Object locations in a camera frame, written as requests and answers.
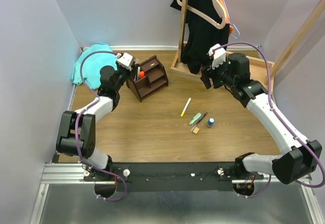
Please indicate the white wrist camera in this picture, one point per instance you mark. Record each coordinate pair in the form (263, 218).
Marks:
(218, 55)
(126, 60)

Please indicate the turquoise t-shirt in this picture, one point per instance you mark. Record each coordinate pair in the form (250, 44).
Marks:
(93, 65)

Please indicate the tan eraser block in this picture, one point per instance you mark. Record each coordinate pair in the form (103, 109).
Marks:
(196, 130)

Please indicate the green highlighter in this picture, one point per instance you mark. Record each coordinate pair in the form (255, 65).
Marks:
(195, 118)

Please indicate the wooden clothes rack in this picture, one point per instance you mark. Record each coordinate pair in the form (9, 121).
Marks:
(261, 70)

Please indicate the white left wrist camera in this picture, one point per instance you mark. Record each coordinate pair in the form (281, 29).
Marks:
(126, 60)

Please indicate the light blue wire hanger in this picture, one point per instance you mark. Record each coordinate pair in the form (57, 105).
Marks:
(234, 31)

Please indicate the red marker pen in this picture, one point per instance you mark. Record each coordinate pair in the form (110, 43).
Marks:
(138, 72)

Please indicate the black hanging garment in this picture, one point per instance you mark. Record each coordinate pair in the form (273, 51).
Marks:
(202, 34)

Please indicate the orange plastic hanger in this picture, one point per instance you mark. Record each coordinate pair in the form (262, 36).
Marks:
(221, 3)

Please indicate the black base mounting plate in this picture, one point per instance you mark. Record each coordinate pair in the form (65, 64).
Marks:
(178, 176)

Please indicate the white yellow marker pen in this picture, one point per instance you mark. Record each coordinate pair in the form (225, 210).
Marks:
(185, 107)

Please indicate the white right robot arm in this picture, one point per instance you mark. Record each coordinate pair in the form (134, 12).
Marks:
(298, 155)

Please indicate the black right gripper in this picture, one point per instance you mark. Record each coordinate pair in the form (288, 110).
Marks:
(206, 73)

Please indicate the blue ink bottle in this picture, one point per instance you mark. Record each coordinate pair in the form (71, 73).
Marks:
(210, 122)

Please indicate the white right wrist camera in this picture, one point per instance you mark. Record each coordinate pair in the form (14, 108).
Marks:
(218, 55)

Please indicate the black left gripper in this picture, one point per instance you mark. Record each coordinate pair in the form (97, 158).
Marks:
(129, 72)

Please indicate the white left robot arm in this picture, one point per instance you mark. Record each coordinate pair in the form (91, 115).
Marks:
(77, 129)

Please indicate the dark wooden desk organizer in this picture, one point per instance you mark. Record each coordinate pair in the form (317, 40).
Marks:
(154, 79)

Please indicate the orange black highlighter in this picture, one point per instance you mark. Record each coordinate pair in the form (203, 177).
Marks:
(141, 74)

